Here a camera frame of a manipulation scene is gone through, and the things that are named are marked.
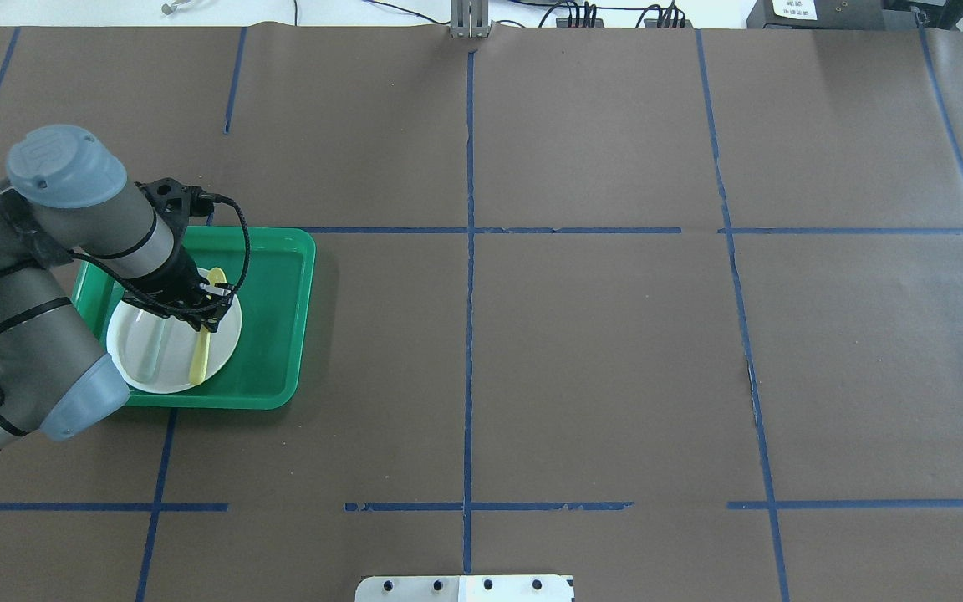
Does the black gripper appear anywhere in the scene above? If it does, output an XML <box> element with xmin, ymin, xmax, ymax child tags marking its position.
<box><xmin>122</xmin><ymin>247</ymin><xmax>236</xmax><ymax>333</ymax></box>

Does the yellow plastic spoon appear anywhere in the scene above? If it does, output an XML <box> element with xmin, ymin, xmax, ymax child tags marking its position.
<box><xmin>188</xmin><ymin>267</ymin><xmax>228</xmax><ymax>386</ymax></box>

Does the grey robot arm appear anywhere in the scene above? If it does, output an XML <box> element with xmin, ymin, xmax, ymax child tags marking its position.
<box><xmin>0</xmin><ymin>125</ymin><xmax>241</xmax><ymax>453</ymax></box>

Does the pale green plastic fork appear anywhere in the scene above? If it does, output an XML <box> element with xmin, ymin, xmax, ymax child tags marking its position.
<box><xmin>135</xmin><ymin>319</ymin><xmax>168</xmax><ymax>382</ymax></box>

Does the white round plate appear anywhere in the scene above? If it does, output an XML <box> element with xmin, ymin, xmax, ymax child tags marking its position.
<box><xmin>104</xmin><ymin>301</ymin><xmax>243</xmax><ymax>394</ymax></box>

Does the black power strip left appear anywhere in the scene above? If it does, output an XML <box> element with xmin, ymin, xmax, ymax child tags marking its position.
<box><xmin>552</xmin><ymin>1</ymin><xmax>603</xmax><ymax>29</ymax></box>

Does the black power strip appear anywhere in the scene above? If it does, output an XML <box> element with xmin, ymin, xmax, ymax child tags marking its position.
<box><xmin>635</xmin><ymin>1</ymin><xmax>691</xmax><ymax>29</ymax></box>
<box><xmin>552</xmin><ymin>1</ymin><xmax>603</xmax><ymax>29</ymax></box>

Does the black power strip right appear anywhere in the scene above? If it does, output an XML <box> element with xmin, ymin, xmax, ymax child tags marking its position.
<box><xmin>635</xmin><ymin>1</ymin><xmax>691</xmax><ymax>29</ymax></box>

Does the black computer box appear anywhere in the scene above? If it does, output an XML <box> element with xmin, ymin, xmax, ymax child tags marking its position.
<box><xmin>746</xmin><ymin>1</ymin><xmax>917</xmax><ymax>31</ymax></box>

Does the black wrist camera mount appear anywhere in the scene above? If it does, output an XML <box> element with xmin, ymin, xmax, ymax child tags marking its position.
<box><xmin>134</xmin><ymin>177</ymin><xmax>215</xmax><ymax>232</ymax></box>

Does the aluminium frame post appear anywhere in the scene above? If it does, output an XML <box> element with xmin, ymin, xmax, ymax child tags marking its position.
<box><xmin>450</xmin><ymin>0</ymin><xmax>492</xmax><ymax>39</ymax></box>

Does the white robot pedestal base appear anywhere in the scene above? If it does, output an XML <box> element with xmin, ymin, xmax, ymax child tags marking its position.
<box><xmin>354</xmin><ymin>573</ymin><xmax>576</xmax><ymax>601</ymax></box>

